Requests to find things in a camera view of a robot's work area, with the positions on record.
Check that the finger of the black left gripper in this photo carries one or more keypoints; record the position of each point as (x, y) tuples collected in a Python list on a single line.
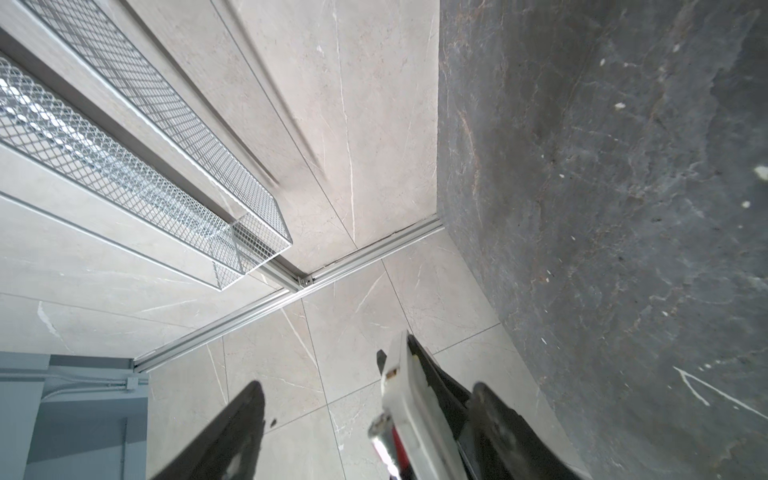
[(447, 402)]

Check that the red black AAA battery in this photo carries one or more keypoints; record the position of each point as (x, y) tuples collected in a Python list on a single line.
[(388, 446)]

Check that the white wire mesh basket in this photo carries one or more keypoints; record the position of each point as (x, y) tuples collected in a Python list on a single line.
[(81, 101)]

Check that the aluminium corner frame post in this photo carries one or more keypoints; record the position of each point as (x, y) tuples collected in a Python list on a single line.
[(326, 276)]

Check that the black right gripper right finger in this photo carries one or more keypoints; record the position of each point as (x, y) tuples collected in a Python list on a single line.
[(504, 446)]

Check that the white remote control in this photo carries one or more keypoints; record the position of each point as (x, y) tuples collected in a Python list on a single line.
[(414, 414)]

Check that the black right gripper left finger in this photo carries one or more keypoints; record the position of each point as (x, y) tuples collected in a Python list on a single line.
[(229, 447)]

